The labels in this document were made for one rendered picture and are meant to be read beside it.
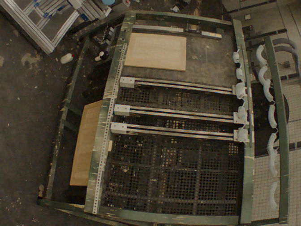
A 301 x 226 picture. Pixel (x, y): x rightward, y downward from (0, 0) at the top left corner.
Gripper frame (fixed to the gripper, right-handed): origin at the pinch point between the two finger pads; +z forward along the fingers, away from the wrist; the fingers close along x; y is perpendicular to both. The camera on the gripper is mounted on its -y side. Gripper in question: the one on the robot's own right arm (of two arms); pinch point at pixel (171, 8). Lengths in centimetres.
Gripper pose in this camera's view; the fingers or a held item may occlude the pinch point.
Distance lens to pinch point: 240.4
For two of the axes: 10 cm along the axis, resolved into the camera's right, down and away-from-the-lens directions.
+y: 7.5, 6.3, 2.2
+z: -4.4, 2.2, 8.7
